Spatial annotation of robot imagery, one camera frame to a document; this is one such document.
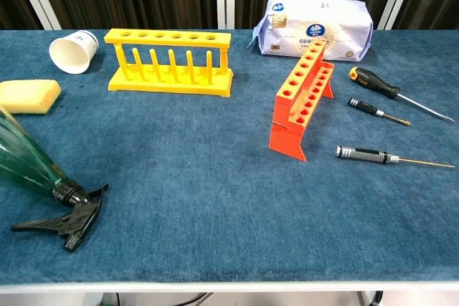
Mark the green spray bottle black trigger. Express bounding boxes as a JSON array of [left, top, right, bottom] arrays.
[[0, 107, 110, 252]]

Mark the small black precision screwdriver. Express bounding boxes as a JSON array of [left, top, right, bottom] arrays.
[[346, 97, 412, 127]]

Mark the thick black floor cable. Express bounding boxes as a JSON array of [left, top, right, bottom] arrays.
[[178, 292, 214, 306]]

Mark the white paper cup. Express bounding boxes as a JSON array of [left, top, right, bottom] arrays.
[[49, 29, 100, 75]]

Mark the white tissue pack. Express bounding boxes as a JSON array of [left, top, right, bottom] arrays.
[[247, 0, 374, 62]]

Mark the yellow test tube rack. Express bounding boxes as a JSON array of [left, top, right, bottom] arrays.
[[103, 28, 235, 98]]

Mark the blue table cloth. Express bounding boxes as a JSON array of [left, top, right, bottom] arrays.
[[0, 28, 459, 284]]

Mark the orange test tube rack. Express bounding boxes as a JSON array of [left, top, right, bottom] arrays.
[[268, 39, 336, 163]]

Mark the grey metal table leg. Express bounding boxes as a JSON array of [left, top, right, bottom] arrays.
[[358, 290, 384, 306]]

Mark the black orange handled screwdriver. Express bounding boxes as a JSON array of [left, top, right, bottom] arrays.
[[349, 67, 456, 123]]

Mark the yellow sponge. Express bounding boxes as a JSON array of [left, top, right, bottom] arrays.
[[0, 79, 62, 116]]

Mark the silver knurled precision screwdriver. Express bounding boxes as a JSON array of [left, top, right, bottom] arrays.
[[334, 145, 456, 169]]

